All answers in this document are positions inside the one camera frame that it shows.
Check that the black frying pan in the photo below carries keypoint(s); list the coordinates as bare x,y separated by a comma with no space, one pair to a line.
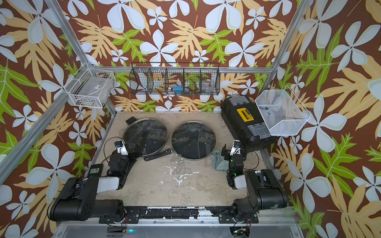
145,136
157,154

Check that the blue object in basket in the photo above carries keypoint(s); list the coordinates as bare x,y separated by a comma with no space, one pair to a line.
178,90

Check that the left black frying pan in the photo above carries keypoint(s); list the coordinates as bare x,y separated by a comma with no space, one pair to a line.
145,136

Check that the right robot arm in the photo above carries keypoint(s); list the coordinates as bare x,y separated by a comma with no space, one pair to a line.
264,191

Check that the right black frying pan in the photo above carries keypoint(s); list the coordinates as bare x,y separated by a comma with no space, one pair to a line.
157,154

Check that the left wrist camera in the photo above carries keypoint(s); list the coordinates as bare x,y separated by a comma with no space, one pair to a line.
121,148

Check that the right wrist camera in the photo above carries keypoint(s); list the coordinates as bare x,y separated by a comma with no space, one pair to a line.
236,148

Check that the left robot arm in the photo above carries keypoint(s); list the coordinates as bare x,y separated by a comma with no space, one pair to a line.
78,199

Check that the black toolbox yellow latch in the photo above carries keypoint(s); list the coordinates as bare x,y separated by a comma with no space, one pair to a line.
245,123

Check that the black power adapter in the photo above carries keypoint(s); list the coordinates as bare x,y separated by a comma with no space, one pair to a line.
95,171

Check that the white wire basket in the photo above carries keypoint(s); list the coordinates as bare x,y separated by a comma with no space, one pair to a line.
282,111
90,87

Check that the grey-green cloth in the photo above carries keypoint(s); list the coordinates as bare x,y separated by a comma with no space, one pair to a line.
218,161

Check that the black wire basket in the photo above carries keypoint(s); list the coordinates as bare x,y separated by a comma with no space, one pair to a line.
195,78

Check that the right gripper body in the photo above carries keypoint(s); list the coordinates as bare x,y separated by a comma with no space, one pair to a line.
227,154

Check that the white wire basket right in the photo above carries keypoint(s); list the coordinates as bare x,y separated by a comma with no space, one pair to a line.
282,111

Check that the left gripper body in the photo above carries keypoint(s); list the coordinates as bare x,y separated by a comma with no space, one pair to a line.
132,157

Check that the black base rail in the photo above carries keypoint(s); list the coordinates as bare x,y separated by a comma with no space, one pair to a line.
136,214

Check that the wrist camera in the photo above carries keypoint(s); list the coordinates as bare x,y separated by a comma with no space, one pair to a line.
236,148
121,148

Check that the white wire basket left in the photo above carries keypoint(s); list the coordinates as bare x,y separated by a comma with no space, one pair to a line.
90,87

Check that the glass pot lid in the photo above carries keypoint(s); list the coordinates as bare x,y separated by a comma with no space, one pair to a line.
145,136
193,139

